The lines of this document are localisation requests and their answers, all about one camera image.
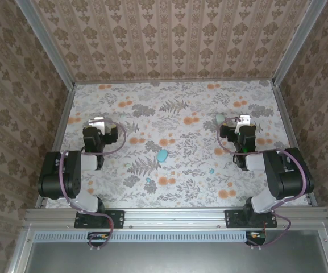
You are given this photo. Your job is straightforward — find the grey metal sheet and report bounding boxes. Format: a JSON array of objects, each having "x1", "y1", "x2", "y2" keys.
[{"x1": 24, "y1": 230, "x2": 328, "y2": 273}]

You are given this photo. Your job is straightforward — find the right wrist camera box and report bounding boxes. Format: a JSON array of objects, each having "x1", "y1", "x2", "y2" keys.
[{"x1": 235, "y1": 114, "x2": 252, "y2": 126}]

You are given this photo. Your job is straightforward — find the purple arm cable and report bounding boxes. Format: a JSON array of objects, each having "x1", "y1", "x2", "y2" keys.
[
  {"x1": 59, "y1": 118, "x2": 127, "y2": 253},
  {"x1": 217, "y1": 117, "x2": 307, "y2": 251}
]

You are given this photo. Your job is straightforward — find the floral patterned table mat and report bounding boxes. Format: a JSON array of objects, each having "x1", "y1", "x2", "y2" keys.
[{"x1": 43, "y1": 79, "x2": 309, "y2": 210}]

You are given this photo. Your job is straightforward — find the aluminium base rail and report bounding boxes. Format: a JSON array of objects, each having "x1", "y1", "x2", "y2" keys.
[{"x1": 23, "y1": 207, "x2": 328, "y2": 230}]

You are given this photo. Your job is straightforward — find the grey slotted cable duct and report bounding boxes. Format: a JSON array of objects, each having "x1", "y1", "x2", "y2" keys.
[{"x1": 34, "y1": 230, "x2": 246, "y2": 242}]

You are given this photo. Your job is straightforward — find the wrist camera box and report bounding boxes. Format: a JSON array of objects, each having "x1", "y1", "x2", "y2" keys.
[
  {"x1": 88, "y1": 116, "x2": 107, "y2": 134},
  {"x1": 235, "y1": 114, "x2": 252, "y2": 126}
]

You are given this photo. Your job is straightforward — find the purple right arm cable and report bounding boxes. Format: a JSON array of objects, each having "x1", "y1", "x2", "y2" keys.
[{"x1": 217, "y1": 117, "x2": 307, "y2": 251}]

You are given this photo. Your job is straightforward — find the aluminium corner post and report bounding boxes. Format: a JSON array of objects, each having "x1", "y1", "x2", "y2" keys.
[
  {"x1": 271, "y1": 0, "x2": 328, "y2": 86},
  {"x1": 17, "y1": 0, "x2": 76, "y2": 89}
]

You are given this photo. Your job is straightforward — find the aluminium side rail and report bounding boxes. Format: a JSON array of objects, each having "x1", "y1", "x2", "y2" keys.
[
  {"x1": 35, "y1": 84, "x2": 76, "y2": 210},
  {"x1": 271, "y1": 81, "x2": 318, "y2": 208}
]

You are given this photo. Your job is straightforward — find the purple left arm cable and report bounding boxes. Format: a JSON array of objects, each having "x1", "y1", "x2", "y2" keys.
[{"x1": 59, "y1": 118, "x2": 127, "y2": 253}]

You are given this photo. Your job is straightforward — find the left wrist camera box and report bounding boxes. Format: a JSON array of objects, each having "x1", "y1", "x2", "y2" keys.
[{"x1": 88, "y1": 116, "x2": 107, "y2": 134}]

